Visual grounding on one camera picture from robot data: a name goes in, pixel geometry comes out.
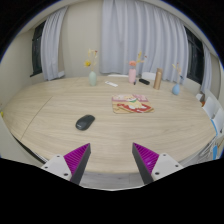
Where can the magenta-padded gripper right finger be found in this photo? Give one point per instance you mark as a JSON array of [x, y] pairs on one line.
[[165, 164]]

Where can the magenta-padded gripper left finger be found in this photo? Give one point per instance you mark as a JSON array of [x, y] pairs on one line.
[[59, 165]]

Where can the black computer mouse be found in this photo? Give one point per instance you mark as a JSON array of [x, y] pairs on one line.
[[85, 122]]

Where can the cartoon print mouse pad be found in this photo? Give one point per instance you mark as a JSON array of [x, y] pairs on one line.
[[131, 105]]

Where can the row of white chairs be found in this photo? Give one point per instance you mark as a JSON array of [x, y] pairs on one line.
[[210, 106]]

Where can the blue vase with dried flowers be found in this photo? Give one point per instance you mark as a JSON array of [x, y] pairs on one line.
[[176, 89]]

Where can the black oblong case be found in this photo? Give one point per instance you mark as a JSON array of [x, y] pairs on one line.
[[144, 81]]

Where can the black pen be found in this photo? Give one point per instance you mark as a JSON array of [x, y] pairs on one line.
[[135, 82]]

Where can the white chair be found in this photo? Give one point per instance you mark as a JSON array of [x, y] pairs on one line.
[[148, 76], [117, 75]]

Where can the green vase with yellow flowers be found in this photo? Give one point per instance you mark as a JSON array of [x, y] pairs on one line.
[[92, 79]]

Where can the pink vase with orange flowers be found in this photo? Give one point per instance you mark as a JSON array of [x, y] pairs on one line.
[[132, 76]]

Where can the white remote control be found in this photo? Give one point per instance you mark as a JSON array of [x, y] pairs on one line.
[[111, 83]]

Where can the narrow white curtain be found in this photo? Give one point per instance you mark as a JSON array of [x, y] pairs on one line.
[[206, 70], [51, 46]]

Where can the dark framed window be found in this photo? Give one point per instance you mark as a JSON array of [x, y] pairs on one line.
[[36, 50], [195, 56]]

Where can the wide white curtain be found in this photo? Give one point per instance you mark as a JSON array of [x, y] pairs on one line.
[[143, 36]]

